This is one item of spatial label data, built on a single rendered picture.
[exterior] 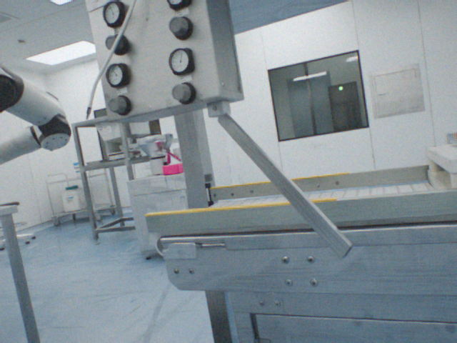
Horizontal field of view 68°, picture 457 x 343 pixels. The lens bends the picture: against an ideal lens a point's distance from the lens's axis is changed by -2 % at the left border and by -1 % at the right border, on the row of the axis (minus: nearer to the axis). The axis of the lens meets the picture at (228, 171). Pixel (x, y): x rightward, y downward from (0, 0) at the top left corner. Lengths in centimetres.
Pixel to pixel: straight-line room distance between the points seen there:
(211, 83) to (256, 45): 531
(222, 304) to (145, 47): 69
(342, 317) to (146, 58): 53
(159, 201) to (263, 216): 265
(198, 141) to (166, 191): 224
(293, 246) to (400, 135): 516
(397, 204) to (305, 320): 27
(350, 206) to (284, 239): 11
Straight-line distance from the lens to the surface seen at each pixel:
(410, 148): 569
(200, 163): 90
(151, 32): 59
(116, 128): 429
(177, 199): 308
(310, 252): 55
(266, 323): 68
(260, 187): 83
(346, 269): 55
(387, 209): 52
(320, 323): 66
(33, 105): 97
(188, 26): 55
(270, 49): 577
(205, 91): 53
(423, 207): 52
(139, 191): 325
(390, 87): 562
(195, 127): 90
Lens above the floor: 94
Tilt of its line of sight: 4 degrees down
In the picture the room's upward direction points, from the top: 9 degrees counter-clockwise
